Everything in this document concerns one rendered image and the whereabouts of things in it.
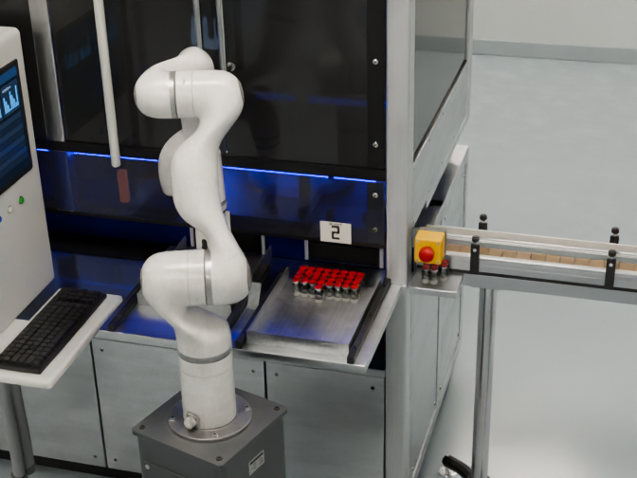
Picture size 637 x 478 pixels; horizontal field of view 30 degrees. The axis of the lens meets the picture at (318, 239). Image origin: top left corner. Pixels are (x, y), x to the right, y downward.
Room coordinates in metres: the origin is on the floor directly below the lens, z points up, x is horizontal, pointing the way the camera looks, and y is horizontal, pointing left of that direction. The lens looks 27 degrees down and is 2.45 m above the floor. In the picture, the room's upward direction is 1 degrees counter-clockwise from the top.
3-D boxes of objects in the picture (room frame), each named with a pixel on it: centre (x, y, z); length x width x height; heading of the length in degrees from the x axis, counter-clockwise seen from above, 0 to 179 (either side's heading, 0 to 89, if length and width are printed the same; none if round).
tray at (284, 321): (2.63, 0.01, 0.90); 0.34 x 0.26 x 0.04; 163
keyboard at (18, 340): (2.71, 0.71, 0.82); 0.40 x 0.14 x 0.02; 164
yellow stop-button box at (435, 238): (2.78, -0.29, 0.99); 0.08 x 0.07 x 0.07; 163
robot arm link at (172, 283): (2.22, 0.29, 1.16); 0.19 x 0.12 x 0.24; 92
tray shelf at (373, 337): (2.72, 0.16, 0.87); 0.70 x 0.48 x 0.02; 73
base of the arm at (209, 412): (2.22, 0.26, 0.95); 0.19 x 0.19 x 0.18
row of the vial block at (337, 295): (2.71, -0.01, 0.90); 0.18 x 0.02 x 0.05; 73
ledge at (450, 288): (2.81, -0.32, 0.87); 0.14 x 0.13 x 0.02; 163
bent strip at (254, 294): (2.64, 0.18, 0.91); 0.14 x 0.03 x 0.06; 164
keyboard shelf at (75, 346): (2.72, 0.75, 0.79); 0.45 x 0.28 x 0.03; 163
